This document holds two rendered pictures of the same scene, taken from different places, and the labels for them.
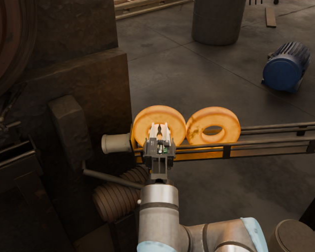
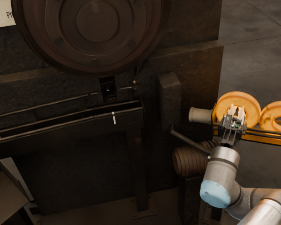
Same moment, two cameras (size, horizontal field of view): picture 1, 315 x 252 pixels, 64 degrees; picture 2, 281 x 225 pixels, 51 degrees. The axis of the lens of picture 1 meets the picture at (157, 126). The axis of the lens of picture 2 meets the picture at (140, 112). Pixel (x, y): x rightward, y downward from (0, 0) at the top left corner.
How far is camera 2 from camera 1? 0.38 m
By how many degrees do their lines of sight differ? 20
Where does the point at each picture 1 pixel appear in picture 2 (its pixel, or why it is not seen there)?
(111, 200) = (187, 158)
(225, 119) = not seen: outside the picture
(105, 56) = (205, 46)
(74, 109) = (175, 83)
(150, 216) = (214, 166)
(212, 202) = not seen: outside the picture
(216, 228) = (263, 190)
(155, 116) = (235, 100)
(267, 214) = not seen: outside the picture
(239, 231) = (280, 194)
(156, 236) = (215, 179)
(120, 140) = (204, 114)
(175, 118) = (252, 104)
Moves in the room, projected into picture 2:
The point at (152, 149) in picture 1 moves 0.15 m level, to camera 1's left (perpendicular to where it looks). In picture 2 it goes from (227, 122) to (183, 113)
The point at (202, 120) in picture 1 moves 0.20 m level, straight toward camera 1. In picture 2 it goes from (274, 110) to (253, 147)
